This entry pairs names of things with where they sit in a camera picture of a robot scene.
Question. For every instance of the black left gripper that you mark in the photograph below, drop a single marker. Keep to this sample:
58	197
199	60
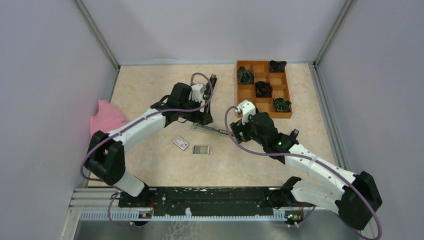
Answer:
203	118

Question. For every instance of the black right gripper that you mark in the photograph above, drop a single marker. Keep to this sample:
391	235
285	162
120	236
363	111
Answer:
238	127

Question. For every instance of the grey silver stapler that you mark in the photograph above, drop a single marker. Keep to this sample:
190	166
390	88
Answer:
208	130

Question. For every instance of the staple box tray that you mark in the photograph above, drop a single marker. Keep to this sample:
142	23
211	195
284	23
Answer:
201	150

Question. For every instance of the red white staple box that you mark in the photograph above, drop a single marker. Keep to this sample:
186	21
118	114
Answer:
181	143

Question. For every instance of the black stapler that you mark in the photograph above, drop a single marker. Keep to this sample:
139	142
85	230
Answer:
209	87

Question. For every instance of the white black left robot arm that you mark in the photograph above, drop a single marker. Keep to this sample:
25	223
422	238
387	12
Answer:
106	152

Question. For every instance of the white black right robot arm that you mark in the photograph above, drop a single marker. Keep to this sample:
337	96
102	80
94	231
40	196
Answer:
354	197

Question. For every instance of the blue green rolled sock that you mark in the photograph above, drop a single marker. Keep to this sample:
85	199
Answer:
282	105

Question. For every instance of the wooden compartment tray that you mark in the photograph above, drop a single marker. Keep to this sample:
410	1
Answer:
278	81

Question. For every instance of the green camouflage rolled sock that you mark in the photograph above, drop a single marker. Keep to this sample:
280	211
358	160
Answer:
244	76

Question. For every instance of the dark rolled sock back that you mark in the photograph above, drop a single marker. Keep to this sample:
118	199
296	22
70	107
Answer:
276	66

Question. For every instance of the pink cloth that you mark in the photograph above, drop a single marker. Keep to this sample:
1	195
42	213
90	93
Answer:
107	118

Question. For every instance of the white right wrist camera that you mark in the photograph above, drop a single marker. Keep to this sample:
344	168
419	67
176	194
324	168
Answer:
246	109

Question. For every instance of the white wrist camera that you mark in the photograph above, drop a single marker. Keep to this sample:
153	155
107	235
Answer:
197	92
246	109

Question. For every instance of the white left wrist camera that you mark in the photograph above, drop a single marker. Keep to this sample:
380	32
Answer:
197	92

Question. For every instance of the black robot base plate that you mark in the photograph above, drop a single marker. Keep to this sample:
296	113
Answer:
246	203

